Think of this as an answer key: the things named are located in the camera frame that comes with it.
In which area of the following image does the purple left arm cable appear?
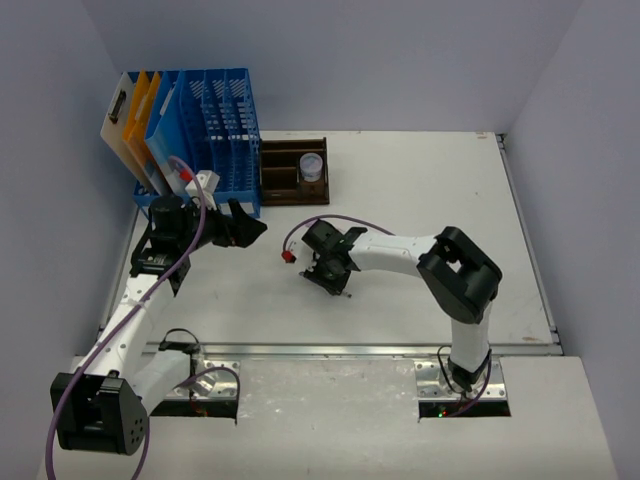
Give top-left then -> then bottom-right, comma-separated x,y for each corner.
44,156 -> 241,480

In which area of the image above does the metal base plate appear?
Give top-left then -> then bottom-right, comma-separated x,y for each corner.
414,358 -> 507,401
165,360 -> 241,402

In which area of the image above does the orange binder folder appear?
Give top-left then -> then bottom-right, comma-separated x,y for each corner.
122,71 -> 169,194

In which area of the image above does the blue plastic file rack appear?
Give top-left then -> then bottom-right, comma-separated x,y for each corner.
134,68 -> 261,218

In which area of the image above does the dark brown wooden organizer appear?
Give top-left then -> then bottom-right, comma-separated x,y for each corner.
259,137 -> 330,206

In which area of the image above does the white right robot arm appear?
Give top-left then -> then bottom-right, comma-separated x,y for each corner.
302,220 -> 503,393

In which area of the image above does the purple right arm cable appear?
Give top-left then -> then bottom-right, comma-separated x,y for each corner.
282,214 -> 396,254

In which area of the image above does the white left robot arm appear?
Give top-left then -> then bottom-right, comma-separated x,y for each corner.
50,195 -> 267,455

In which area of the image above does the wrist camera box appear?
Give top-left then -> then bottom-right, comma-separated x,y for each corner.
178,170 -> 220,210
281,240 -> 314,266

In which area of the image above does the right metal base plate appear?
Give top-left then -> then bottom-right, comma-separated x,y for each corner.
414,358 -> 507,401

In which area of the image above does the metal rail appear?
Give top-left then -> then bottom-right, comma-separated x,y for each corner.
94,327 -> 561,359

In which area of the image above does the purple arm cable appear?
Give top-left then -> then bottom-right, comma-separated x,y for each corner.
44,156 -> 241,480
282,214 -> 396,254

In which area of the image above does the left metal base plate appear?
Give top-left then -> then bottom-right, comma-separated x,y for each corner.
165,360 -> 241,402

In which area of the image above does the blue folder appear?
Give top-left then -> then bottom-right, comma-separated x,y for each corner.
144,70 -> 190,195

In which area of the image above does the small clear round container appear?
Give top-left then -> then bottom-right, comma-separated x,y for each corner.
299,152 -> 324,183

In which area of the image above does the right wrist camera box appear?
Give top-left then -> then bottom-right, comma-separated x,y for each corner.
281,240 -> 314,266

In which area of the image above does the white clipboard with metal clip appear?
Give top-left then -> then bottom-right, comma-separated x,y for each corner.
100,73 -> 151,189

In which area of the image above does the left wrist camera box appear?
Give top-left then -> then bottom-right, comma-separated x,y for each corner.
178,170 -> 220,210

